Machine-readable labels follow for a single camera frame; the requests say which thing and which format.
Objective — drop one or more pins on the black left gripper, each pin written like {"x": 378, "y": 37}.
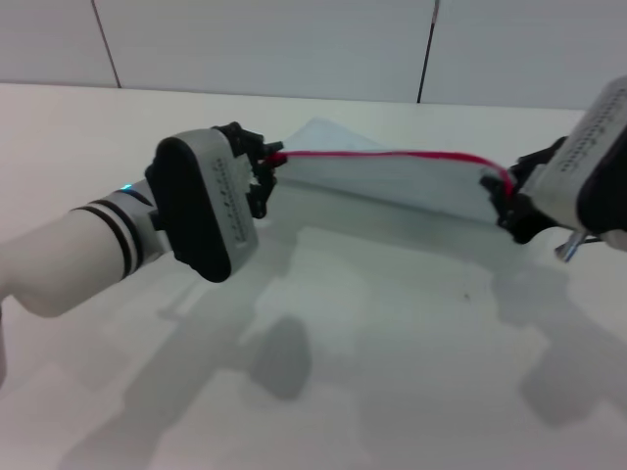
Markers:
{"x": 245, "y": 147}

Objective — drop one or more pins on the red zipper slider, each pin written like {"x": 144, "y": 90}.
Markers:
{"x": 278, "y": 158}

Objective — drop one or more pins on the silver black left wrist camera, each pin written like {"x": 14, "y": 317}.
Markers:
{"x": 196, "y": 210}

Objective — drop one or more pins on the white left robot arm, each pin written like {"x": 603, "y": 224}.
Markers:
{"x": 59, "y": 259}

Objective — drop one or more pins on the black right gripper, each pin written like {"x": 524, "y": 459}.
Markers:
{"x": 524, "y": 220}

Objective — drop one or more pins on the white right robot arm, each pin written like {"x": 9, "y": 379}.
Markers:
{"x": 618, "y": 241}

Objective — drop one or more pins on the clear document bag red zipper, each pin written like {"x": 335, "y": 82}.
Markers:
{"x": 392, "y": 186}

